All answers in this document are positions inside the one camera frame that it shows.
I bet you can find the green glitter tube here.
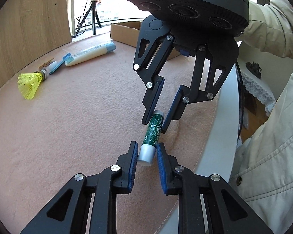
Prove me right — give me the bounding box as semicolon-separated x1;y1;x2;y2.
138;110;164;167

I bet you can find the dark teapot ornament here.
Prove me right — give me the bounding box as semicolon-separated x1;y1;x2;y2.
246;62;261;79

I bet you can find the yellow shuttlecock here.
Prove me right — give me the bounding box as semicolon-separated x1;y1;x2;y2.
17;69;48;100

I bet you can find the wooden clothespin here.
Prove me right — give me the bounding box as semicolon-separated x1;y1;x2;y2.
38;58;54;70

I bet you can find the large wooden board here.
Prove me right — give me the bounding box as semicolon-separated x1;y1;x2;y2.
0;0;71;88

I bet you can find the blue phone stand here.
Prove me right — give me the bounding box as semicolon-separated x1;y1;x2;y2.
48;53;71;75

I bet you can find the white lotion bottle blue cap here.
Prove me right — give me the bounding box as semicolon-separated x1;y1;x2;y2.
64;42;116;66

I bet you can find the black tripod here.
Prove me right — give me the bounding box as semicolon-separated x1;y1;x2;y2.
74;0;102;38

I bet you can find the cardboard box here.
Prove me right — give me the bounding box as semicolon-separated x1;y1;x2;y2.
110;20;181;61

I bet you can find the beige jacket person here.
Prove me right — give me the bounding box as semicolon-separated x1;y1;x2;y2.
229;0;293;233

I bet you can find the small white cap piece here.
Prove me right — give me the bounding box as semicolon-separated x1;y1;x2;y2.
46;61;57;73

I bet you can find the white lace cloth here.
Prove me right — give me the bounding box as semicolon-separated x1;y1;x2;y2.
241;70;276;117

